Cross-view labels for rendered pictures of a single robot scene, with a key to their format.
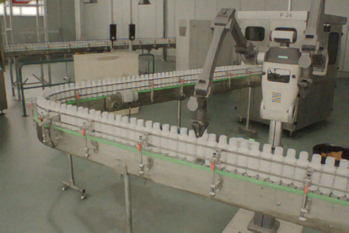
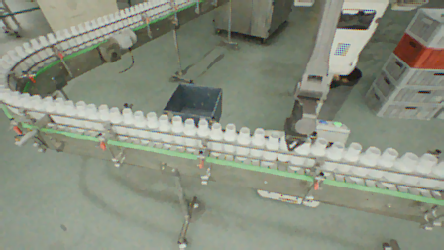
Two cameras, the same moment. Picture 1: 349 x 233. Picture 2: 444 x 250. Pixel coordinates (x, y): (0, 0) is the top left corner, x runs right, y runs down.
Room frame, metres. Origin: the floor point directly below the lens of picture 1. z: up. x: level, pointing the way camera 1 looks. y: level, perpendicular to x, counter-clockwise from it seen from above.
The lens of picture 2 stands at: (1.16, 0.29, 1.76)
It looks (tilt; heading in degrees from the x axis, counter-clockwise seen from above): 44 degrees down; 341
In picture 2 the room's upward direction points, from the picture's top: straight up
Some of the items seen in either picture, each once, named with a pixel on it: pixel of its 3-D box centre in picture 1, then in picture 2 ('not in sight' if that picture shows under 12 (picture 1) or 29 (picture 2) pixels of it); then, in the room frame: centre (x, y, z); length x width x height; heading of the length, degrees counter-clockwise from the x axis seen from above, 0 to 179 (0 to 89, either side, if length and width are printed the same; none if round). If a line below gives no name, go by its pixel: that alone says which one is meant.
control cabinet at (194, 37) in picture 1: (193, 57); not in sight; (8.09, -0.45, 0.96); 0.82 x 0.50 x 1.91; 131
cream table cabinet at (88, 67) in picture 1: (106, 85); (81, 8); (6.03, 1.33, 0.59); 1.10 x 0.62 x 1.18; 131
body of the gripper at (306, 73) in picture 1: (306, 73); not in sight; (1.46, -0.63, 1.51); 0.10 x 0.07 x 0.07; 149
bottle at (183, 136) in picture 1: (183, 142); (257, 145); (1.64, -0.05, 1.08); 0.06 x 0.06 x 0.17
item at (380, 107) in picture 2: not in sight; (399, 101); (2.41, -2.54, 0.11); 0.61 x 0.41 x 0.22; 65
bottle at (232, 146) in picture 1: (232, 154); (330, 158); (1.48, -0.29, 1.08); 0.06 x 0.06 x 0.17
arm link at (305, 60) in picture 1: (308, 53); not in sight; (1.43, -0.61, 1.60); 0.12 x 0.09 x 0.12; 149
